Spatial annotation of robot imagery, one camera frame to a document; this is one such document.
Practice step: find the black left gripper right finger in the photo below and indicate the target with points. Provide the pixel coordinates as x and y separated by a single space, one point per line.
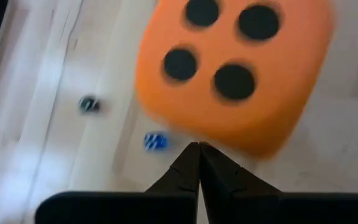
222 177

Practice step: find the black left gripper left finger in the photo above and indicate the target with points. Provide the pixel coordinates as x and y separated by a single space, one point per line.
182 177

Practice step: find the large orange foam die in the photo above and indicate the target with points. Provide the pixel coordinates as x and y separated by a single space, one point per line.
284 77

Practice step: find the small blue-purple die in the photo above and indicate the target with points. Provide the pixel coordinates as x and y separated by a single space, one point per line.
155 141

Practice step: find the small black die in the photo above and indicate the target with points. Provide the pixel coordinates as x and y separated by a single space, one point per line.
89 104

